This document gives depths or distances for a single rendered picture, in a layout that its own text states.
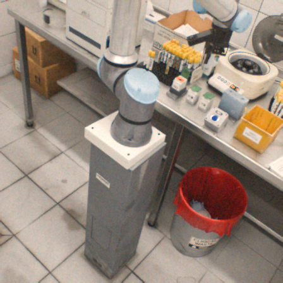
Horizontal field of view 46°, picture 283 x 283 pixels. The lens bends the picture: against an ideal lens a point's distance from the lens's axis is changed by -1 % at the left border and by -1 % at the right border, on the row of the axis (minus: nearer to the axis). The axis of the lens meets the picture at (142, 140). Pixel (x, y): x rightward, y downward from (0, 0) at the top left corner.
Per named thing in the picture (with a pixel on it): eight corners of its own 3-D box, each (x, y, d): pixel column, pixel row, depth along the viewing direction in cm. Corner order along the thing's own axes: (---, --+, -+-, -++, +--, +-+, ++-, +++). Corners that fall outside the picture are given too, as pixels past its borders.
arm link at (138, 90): (129, 125, 108) (138, 90, 100) (110, 102, 116) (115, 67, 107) (160, 118, 115) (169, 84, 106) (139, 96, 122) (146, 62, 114)
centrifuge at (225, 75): (199, 81, 160) (207, 59, 151) (236, 66, 176) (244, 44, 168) (239, 109, 148) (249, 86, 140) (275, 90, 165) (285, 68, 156)
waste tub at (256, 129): (232, 136, 134) (240, 117, 127) (247, 122, 142) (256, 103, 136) (261, 155, 129) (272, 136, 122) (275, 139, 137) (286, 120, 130)
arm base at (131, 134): (126, 153, 113) (132, 130, 107) (101, 126, 121) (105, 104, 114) (159, 139, 122) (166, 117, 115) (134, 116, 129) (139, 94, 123)
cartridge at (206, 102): (197, 108, 144) (201, 95, 140) (203, 103, 147) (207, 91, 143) (204, 112, 143) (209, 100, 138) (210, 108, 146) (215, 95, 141)
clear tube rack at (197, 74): (156, 64, 164) (158, 52, 160) (168, 58, 171) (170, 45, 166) (190, 84, 157) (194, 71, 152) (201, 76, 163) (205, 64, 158)
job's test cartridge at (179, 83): (170, 90, 148) (174, 78, 144) (177, 86, 151) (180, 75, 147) (177, 95, 146) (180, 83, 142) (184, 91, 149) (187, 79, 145)
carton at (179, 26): (150, 47, 176) (155, 20, 165) (180, 33, 194) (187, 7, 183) (188, 69, 166) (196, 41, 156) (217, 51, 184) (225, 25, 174)
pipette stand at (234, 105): (215, 110, 145) (222, 91, 138) (223, 105, 149) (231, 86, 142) (234, 123, 141) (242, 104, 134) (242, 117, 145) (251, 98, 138)
